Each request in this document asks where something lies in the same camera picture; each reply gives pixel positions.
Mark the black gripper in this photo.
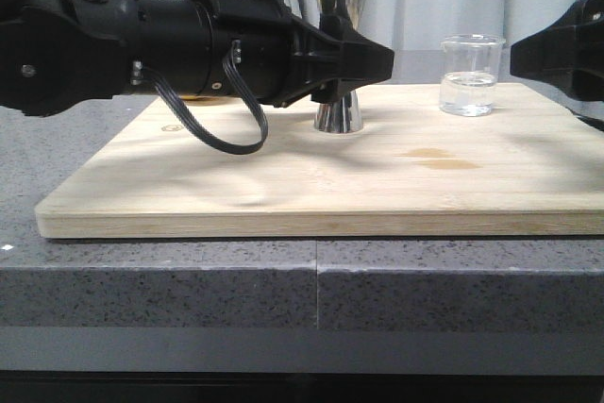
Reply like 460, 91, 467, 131
510, 0, 603, 102
191, 0, 394, 108

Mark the steel double jigger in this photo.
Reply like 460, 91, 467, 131
314, 0, 365, 134

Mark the clear glass beaker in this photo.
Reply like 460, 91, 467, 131
439, 34, 506, 117

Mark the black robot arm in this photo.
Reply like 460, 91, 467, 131
1, 0, 394, 116

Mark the light wooden cutting board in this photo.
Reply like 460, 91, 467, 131
36, 83, 603, 239

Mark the yellow lemon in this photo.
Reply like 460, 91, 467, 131
181, 95, 229, 105

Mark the black ribbon cable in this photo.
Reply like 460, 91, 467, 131
141, 42, 270, 156

